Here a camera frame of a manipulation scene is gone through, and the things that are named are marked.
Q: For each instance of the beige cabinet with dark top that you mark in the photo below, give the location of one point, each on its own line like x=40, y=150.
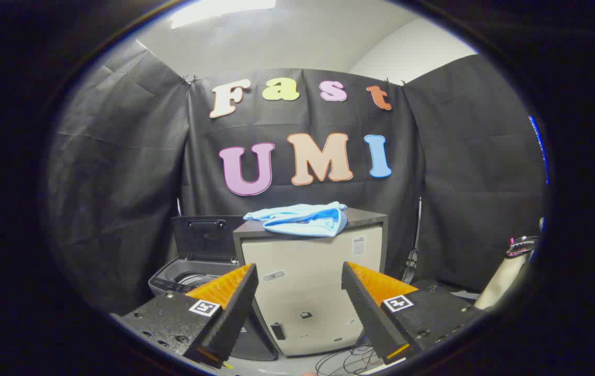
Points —
x=302, y=271

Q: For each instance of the backdrop stand pole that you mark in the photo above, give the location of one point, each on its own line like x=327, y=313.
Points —
x=418, y=235
x=179, y=206

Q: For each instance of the light blue cloth garment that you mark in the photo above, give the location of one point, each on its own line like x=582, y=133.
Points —
x=297, y=222

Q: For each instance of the grey washing machine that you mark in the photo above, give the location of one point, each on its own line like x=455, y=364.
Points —
x=172, y=280

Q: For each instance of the beige object with dark rim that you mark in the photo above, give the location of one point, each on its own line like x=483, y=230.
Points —
x=503, y=277

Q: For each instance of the black backdrop cloth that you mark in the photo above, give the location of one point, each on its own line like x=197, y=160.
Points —
x=120, y=183

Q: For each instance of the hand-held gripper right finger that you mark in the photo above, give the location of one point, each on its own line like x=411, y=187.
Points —
x=370, y=313

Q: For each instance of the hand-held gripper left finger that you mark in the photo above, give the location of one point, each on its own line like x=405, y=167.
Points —
x=235, y=313

